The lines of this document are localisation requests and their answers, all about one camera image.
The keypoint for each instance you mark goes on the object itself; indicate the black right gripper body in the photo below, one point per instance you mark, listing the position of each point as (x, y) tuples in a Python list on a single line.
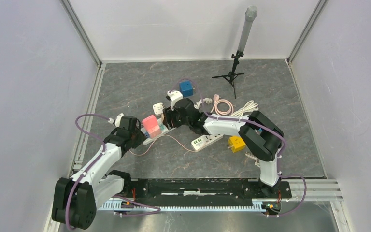
[(176, 120)]

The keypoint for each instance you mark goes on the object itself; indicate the light pink cube socket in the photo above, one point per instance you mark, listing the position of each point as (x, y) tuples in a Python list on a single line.
[(151, 126)]

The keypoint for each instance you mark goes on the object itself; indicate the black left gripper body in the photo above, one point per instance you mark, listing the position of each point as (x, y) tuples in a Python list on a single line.
[(137, 137)]

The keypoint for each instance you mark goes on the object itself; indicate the yellow cube socket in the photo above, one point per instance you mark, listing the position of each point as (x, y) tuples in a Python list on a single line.
[(236, 144)]

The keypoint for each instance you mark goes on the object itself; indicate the grey microphone on tripod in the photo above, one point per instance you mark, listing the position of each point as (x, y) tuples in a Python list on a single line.
[(250, 16)]

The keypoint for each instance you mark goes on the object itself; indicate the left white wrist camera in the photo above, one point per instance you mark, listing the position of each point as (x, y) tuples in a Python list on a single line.
[(116, 121)]

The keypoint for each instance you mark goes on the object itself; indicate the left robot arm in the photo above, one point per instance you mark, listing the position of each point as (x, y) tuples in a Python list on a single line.
[(77, 198)]

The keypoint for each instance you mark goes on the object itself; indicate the white slotted cable duct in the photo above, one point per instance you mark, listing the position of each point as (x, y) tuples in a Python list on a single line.
[(117, 205)]

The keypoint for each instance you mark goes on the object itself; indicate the beige perforated bracket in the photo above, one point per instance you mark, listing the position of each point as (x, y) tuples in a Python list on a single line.
[(250, 155)]

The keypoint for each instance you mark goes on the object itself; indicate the white dock with green inset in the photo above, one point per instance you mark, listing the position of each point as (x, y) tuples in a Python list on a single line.
[(164, 130)]

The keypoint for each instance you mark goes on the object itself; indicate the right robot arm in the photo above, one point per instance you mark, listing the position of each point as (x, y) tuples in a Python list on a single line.
[(261, 136)]

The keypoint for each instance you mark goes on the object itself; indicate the white adapter plug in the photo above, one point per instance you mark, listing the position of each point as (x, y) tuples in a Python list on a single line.
[(158, 108)]

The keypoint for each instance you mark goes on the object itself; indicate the white power strip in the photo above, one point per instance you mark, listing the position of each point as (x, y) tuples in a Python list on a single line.
[(204, 141)]

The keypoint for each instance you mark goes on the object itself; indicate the dark blue cube socket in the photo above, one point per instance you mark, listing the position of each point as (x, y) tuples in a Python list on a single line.
[(186, 88)]

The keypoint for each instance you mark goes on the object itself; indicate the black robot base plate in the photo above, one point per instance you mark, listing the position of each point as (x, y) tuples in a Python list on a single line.
[(203, 191)]

